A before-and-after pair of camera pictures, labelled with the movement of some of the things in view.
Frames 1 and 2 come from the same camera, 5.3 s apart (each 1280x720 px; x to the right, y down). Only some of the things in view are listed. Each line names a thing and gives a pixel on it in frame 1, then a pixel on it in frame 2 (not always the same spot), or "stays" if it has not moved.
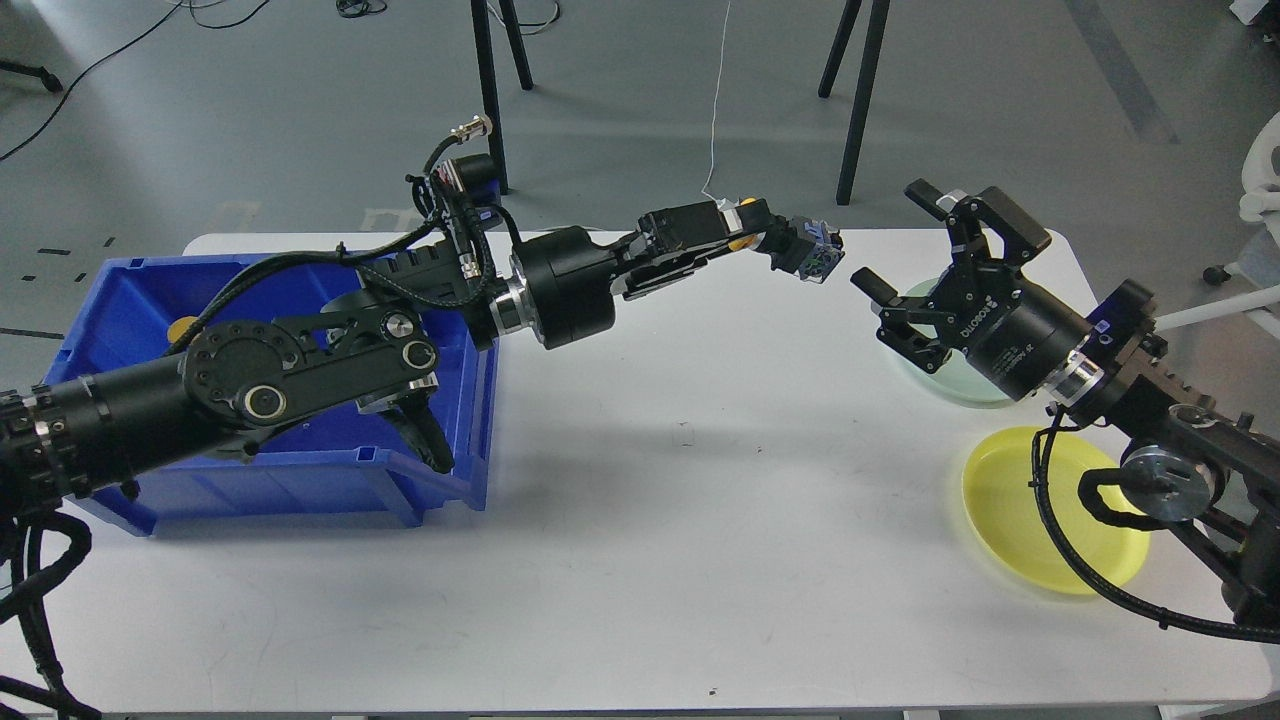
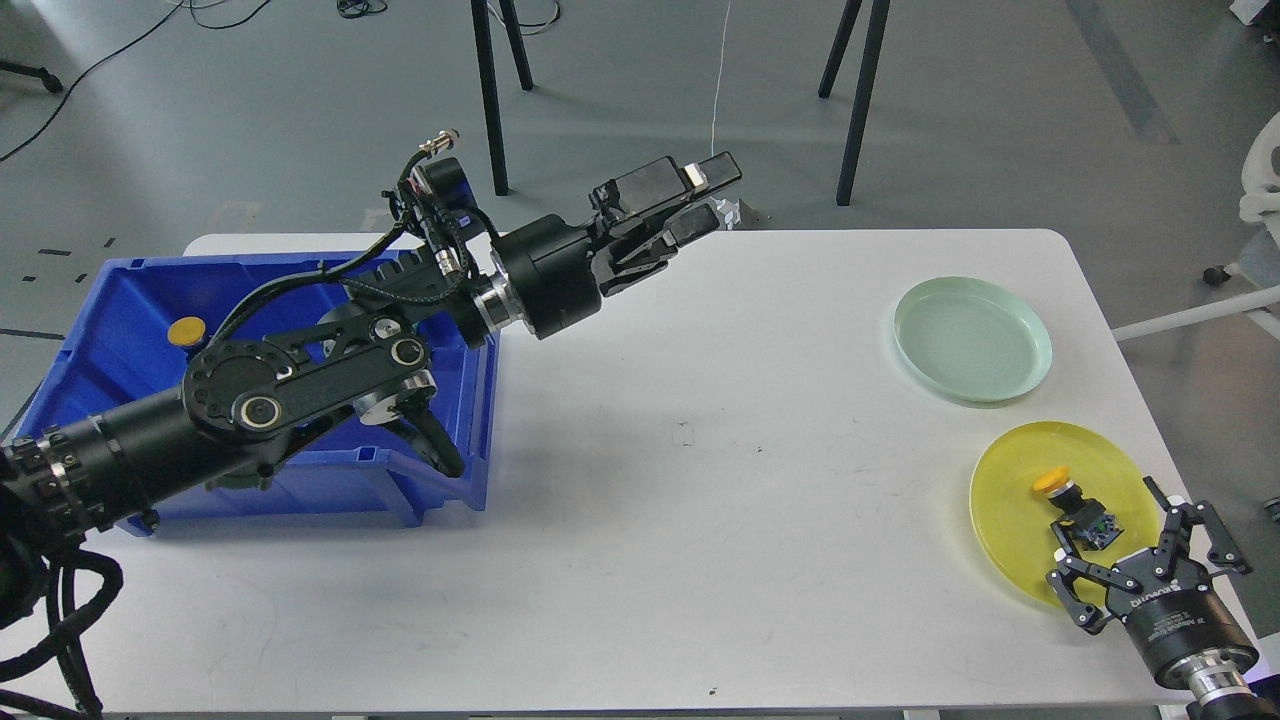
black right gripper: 1013,335 → 1176,613
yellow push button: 801,245 → 1091,525
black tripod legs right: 881,11 stays
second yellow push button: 178,326 stays
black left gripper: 561,281 → 550,266
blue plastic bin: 352,471 stays
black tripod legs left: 490,76 stays
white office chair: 1258,263 stays
